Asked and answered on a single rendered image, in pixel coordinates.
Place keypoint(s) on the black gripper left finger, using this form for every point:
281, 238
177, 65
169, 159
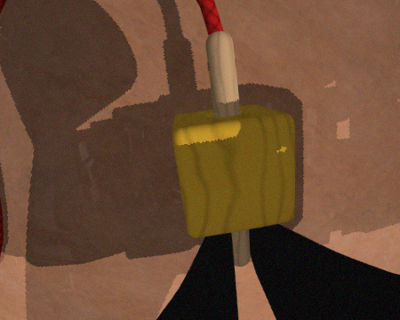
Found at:
209, 289

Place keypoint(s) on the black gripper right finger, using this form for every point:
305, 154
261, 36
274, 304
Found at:
304, 280

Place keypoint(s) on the wooden stick with red string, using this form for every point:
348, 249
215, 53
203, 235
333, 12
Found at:
222, 66

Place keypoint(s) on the yellow-brown wooden block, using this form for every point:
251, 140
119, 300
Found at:
235, 172

